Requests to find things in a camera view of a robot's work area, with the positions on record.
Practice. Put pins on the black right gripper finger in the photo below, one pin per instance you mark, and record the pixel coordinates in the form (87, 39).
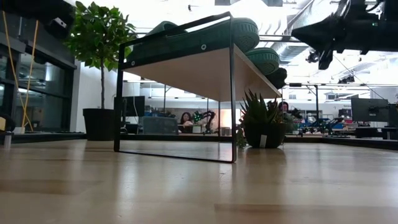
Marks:
(323, 34)
(326, 60)

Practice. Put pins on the black rubber slide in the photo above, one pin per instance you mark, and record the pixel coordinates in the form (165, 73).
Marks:
(278, 79)

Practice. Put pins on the green rubber slide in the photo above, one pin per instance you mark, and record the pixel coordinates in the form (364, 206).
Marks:
(245, 34)
(264, 60)

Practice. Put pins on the black desktop robot arm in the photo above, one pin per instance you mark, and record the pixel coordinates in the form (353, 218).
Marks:
(210, 118)

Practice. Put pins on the black track light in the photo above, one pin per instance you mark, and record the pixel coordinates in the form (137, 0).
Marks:
(312, 57)
(346, 80)

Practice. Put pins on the black pole stand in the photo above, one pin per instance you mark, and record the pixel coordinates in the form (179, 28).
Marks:
(317, 102)

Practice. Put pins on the person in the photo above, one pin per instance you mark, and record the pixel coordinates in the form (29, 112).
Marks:
(186, 118)
(283, 106)

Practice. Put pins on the tall leafy potted plant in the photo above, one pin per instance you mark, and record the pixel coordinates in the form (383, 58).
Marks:
(96, 37)

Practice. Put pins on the black computer monitor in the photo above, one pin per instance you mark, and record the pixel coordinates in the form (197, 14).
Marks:
(135, 105)
(394, 115)
(370, 110)

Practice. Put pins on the black office desk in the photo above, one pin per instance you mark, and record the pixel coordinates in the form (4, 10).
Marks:
(373, 130)

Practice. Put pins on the small potted succulent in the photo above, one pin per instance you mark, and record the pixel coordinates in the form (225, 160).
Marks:
(264, 133)

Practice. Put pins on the small grey metal cylinder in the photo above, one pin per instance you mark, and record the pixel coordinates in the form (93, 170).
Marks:
(8, 140)

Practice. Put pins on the small white cup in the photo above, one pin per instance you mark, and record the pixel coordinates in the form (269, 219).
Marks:
(196, 129)

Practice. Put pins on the wooden shelf with black frame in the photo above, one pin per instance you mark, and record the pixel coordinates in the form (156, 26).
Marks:
(199, 74)

